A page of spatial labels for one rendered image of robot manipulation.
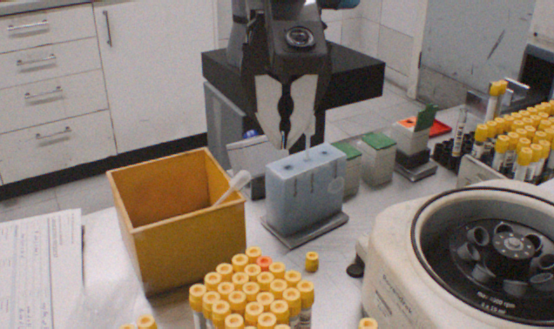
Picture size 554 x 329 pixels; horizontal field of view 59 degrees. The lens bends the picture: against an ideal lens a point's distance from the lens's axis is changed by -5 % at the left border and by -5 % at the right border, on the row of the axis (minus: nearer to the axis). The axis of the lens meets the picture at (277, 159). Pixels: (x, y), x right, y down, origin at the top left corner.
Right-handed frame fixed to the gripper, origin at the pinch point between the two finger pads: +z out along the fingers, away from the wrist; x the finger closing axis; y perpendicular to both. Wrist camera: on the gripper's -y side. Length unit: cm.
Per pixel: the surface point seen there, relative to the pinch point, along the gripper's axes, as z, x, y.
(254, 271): 6.5, 4.2, -12.7
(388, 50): 74, -108, 266
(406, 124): 8.2, -21.9, 19.6
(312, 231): 15.7, -4.7, 4.4
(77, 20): 25, 62, 161
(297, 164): 6.7, -2.8, 6.6
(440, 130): 15.0, -33.6, 30.8
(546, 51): 2, -57, 37
